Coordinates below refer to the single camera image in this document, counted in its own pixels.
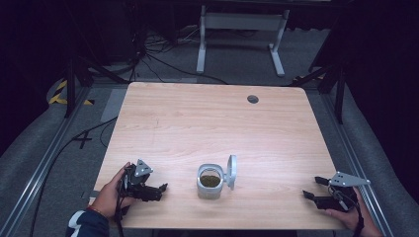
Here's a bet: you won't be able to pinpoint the person's right hand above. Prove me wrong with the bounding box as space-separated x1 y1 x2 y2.
323 187 365 232

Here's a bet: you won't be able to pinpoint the yellow black floor tape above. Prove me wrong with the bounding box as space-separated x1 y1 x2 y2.
48 79 96 107

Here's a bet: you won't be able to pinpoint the long black floor cable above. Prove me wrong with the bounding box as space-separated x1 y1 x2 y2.
29 116 119 237

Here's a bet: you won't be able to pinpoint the grey floor plate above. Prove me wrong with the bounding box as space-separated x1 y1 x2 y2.
99 87 128 123

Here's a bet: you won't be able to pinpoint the white metal table frame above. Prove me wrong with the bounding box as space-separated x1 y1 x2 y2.
196 4 291 78

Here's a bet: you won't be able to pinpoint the green tea leaves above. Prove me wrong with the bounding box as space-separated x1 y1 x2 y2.
200 175 222 189

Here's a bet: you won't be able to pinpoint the aluminium floor rail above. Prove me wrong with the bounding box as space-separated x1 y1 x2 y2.
319 93 395 237
0 86 94 237

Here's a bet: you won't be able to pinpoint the black metal stand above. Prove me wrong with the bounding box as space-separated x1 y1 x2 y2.
63 53 130 119
292 62 348 125

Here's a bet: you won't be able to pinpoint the black wrist strap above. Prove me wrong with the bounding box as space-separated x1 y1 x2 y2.
353 197 366 237

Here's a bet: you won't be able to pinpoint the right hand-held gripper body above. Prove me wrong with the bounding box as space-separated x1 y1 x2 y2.
314 171 372 212

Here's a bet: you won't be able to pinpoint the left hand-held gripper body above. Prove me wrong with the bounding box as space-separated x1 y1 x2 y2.
119 159 163 202

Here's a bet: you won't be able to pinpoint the person's left hand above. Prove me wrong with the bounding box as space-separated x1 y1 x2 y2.
88 161 136 220

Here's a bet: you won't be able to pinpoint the black tape cross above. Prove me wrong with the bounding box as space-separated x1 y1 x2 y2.
72 129 94 150

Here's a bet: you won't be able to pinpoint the grey jar with hinged lid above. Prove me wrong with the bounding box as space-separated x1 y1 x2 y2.
196 154 238 200

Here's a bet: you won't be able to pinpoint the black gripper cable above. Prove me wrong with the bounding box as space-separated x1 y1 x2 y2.
114 197 126 237

